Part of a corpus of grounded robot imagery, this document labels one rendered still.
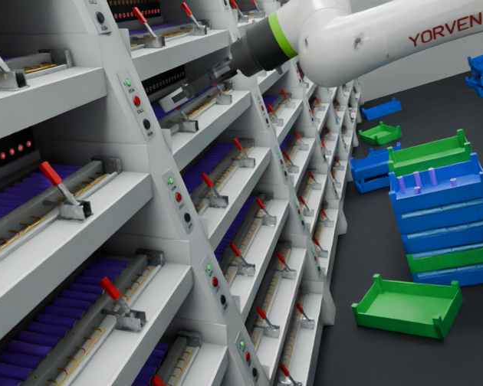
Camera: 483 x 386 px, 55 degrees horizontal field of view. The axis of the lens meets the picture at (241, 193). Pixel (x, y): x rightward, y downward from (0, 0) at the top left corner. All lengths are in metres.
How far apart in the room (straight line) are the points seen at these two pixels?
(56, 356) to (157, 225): 0.29
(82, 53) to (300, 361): 1.02
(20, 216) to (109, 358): 0.23
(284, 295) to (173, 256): 0.58
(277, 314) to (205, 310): 0.43
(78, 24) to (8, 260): 0.39
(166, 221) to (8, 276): 0.34
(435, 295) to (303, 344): 0.53
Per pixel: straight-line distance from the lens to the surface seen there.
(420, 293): 1.80
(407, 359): 1.57
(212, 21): 1.45
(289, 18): 0.90
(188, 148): 0.97
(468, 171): 1.84
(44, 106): 0.68
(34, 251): 0.62
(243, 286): 1.11
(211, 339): 0.96
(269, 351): 1.21
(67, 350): 0.71
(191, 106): 1.19
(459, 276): 1.80
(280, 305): 1.35
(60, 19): 0.83
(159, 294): 0.80
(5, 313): 0.57
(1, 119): 0.62
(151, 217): 0.85
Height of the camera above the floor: 1.04
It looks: 17 degrees down
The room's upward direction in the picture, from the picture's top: 21 degrees counter-clockwise
